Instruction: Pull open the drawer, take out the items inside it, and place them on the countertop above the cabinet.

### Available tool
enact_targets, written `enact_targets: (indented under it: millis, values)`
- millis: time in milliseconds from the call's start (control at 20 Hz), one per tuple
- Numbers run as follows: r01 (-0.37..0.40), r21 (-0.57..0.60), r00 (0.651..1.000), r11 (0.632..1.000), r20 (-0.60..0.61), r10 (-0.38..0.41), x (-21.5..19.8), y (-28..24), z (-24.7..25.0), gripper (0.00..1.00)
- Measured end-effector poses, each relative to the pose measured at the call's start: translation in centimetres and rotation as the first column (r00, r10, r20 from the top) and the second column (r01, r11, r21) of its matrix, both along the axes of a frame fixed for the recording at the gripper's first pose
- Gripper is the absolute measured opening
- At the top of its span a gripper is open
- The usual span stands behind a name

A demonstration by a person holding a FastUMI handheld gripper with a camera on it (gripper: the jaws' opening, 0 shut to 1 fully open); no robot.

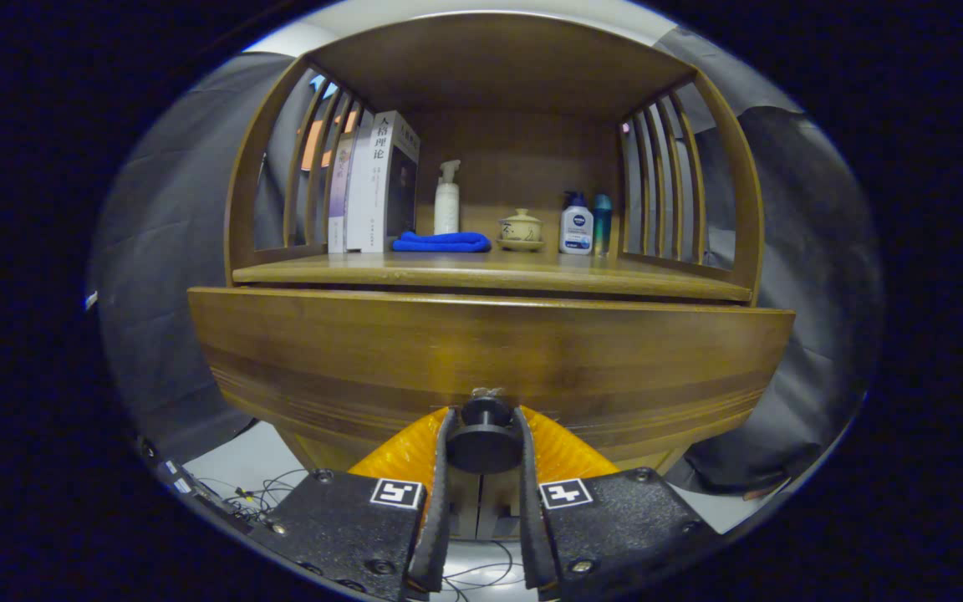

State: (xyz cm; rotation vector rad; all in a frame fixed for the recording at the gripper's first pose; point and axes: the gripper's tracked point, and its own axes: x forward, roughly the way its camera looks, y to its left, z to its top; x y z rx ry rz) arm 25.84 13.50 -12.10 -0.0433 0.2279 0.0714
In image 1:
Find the thin white book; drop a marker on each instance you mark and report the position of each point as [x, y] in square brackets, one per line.
[354, 217]

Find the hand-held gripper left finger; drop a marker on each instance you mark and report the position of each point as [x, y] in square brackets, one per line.
[440, 518]

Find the beige lidded teacup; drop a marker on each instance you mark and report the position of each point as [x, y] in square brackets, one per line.
[521, 230]

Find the blue folded cloth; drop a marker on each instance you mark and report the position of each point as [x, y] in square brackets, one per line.
[440, 243]

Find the white book dark cover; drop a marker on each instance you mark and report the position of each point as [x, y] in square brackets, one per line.
[377, 201]

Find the white pump bottle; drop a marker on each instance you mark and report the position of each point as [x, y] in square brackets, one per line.
[446, 209]

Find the white lotion bottle blue cap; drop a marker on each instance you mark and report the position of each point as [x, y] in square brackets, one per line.
[576, 234]

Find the black drawer knob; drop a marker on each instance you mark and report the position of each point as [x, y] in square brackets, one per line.
[484, 447]

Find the purple spine book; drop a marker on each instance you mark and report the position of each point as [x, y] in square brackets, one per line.
[338, 209]

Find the brown wooden cabinet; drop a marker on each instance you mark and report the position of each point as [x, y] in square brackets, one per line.
[490, 67]

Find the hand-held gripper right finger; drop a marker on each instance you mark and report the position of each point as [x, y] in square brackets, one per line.
[532, 535]

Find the wooden countertop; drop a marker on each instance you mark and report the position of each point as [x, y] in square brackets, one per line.
[490, 272]

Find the teal bottle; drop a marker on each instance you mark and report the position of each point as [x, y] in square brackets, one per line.
[603, 221]

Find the wooden drawer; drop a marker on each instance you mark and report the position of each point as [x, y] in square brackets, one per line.
[490, 343]

